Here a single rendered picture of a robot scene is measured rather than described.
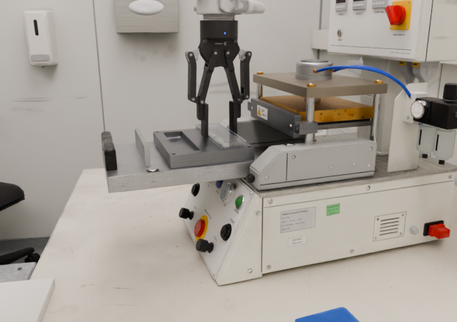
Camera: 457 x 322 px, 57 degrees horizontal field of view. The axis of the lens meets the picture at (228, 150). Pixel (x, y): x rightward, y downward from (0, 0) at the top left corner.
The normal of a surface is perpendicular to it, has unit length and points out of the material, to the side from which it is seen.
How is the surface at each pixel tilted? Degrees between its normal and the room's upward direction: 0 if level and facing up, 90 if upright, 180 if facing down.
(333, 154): 90
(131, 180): 90
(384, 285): 0
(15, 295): 0
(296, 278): 0
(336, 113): 90
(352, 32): 90
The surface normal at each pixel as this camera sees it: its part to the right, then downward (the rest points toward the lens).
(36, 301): 0.00, -0.96
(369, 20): -0.95, 0.09
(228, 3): -0.22, 0.26
